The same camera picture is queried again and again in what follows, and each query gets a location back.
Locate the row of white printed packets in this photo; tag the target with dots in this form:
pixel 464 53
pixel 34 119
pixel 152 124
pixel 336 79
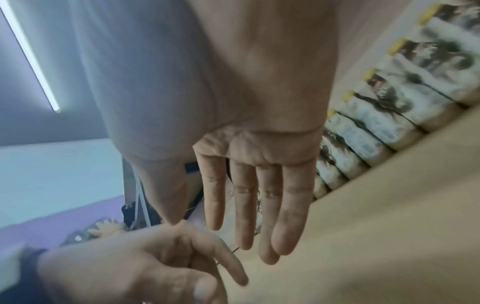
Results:
pixel 393 107

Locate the person's right hand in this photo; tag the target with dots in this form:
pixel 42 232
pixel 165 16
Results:
pixel 247 89

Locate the white ceiling light strip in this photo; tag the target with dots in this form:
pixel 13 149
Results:
pixel 28 55

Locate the person's left hand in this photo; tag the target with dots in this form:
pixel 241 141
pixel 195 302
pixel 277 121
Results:
pixel 123 267

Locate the wooden shelf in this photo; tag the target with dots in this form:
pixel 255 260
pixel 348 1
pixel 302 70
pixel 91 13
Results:
pixel 375 231

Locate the white metal stand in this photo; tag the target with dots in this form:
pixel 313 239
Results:
pixel 142 199

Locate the yellow flower-shaped toy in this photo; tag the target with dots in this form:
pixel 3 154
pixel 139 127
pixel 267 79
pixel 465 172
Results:
pixel 107 228

